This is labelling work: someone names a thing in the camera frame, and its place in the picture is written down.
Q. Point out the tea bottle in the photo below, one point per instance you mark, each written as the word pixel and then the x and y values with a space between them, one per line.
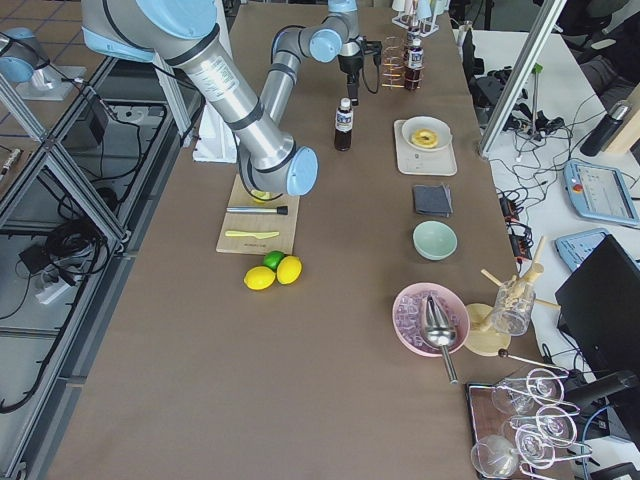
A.
pixel 343 125
pixel 413 65
pixel 413 38

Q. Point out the black laptop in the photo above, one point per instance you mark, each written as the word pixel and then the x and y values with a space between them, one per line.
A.
pixel 600 308

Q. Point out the folded grey cloth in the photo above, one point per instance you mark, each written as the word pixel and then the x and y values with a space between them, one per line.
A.
pixel 432 200

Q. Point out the halved lemon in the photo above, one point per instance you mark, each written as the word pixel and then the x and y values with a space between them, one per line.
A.
pixel 261 196

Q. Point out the steel ice scoop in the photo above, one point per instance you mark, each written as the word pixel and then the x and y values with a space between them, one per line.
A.
pixel 438 332

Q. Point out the lower whole lemon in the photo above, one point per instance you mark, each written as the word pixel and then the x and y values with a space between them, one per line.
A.
pixel 259 278

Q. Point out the aluminium frame post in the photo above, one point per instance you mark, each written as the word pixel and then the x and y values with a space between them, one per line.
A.
pixel 533 45

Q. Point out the steel muddler black tip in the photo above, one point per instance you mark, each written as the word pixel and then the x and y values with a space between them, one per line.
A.
pixel 278 210

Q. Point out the bamboo cutting board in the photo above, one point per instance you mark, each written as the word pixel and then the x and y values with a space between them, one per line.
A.
pixel 260 223

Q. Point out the glazed ring donut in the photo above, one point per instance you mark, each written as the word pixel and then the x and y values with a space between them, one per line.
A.
pixel 424 138

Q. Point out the yellow plastic knife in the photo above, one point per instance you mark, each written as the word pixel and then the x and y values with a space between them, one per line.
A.
pixel 260 235

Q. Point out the blue teach pendant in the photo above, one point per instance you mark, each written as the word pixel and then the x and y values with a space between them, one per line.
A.
pixel 599 193

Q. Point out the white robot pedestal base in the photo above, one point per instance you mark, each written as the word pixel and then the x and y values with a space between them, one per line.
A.
pixel 216 143

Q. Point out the mint green bowl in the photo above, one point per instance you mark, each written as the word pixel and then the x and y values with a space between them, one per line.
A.
pixel 434 240

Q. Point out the dark water bottle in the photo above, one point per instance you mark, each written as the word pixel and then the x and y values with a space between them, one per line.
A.
pixel 605 129

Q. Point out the black 3D printed device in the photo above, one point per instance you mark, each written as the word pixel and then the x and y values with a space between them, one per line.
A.
pixel 486 90

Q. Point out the cream rabbit serving tray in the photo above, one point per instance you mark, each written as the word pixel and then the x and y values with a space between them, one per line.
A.
pixel 412 161

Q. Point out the upper whole lemon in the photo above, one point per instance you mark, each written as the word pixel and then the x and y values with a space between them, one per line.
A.
pixel 289 270

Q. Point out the glass mug on stand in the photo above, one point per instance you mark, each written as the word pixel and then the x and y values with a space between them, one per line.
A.
pixel 512 310

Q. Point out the whole lemon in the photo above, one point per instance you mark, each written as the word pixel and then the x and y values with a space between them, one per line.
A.
pixel 289 270
pixel 259 278

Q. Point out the copper wire bottle rack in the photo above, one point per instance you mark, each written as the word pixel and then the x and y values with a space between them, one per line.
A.
pixel 395 53

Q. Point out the pink ice bowl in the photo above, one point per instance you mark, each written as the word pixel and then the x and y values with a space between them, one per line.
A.
pixel 406 313

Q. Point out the green lime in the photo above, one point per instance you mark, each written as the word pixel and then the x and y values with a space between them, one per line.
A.
pixel 272 259

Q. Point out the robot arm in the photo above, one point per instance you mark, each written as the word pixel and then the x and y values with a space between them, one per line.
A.
pixel 336 38
pixel 185 34

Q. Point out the white round plate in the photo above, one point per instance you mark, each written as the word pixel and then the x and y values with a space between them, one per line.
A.
pixel 418 122

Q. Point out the wine glass rack tray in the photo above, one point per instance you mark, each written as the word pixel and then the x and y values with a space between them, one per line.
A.
pixel 522 426

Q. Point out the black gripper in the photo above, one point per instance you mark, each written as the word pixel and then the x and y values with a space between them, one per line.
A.
pixel 350 64

